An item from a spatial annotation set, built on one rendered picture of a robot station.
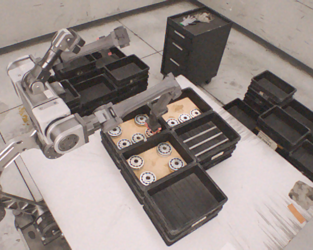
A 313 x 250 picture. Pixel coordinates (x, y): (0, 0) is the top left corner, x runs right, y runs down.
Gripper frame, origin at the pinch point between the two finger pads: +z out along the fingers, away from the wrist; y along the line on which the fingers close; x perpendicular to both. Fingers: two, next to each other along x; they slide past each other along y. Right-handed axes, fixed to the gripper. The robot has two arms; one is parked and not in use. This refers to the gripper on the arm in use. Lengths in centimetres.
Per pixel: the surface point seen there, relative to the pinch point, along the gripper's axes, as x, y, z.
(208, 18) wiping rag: -154, 97, -1
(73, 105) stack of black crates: 21, 88, 36
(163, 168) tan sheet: 10.6, -26.4, 4.0
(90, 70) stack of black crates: -19, 128, 38
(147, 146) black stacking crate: 10.7, -8.9, -1.0
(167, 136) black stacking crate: -5.7, -10.3, -1.1
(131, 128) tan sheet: 8.0, 13.0, 4.1
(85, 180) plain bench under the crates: 53, 1, 17
